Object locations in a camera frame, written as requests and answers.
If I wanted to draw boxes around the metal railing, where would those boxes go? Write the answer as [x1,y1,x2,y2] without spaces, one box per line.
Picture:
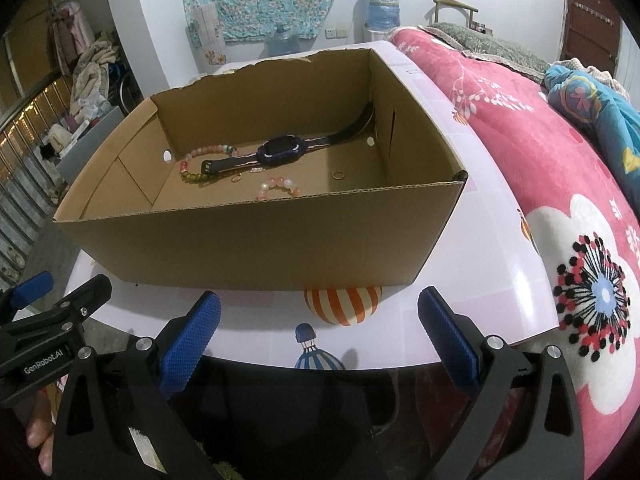
[0,75,76,281]

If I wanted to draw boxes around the green fluffy cloth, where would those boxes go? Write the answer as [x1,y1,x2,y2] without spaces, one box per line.
[192,440,241,480]

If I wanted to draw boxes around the pile of pale clothes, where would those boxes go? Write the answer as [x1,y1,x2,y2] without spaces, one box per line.
[67,32,121,121]

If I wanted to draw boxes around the brown door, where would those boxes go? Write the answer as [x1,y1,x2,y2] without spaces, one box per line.
[560,0,626,76]

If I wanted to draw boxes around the wall calendar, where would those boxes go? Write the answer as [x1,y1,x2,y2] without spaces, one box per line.
[189,4,223,66]

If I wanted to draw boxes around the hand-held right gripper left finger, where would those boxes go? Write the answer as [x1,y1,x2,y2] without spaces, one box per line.
[52,290,222,480]

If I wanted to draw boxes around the wooden chair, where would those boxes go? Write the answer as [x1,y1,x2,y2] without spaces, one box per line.
[432,0,480,28]

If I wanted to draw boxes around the dark blue smartwatch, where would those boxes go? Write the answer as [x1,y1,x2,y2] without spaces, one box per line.
[200,101,376,177]

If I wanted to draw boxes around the grey storage bin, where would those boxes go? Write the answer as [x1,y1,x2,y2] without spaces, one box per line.
[55,110,126,186]

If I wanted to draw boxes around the brown cardboard box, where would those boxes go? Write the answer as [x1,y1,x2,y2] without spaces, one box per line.
[52,46,468,292]

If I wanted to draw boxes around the grey green patterned bedcover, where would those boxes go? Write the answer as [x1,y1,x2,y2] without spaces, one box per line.
[420,22,551,81]

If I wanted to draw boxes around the pink bead bracelet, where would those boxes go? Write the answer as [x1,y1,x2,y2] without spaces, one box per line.
[255,175,302,202]

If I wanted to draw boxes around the white fluffy cloth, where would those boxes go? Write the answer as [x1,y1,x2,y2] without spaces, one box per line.
[127,425,168,473]

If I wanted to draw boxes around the multicolour bead bracelet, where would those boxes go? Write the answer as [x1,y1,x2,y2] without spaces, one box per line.
[179,143,240,186]

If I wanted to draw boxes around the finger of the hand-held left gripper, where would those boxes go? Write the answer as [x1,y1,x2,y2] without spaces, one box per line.
[52,274,113,319]
[0,271,55,313]

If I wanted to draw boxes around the water dispenser with bottle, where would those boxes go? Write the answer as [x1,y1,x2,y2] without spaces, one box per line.
[362,0,403,43]

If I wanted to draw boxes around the hanging pink clothes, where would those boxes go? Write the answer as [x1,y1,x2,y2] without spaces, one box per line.
[50,2,96,68]

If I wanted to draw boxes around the person's left hand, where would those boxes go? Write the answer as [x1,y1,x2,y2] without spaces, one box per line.
[25,390,58,477]

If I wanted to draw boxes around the blue patterned quilt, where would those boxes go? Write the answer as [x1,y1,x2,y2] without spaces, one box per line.
[544,62,640,196]

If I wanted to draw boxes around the empty blue water jug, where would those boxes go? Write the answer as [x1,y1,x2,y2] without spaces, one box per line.
[265,25,301,58]

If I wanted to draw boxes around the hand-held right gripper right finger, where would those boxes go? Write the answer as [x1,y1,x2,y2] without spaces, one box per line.
[417,286,586,480]

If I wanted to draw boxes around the pink floral blanket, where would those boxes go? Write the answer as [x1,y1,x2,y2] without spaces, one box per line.
[387,25,640,480]

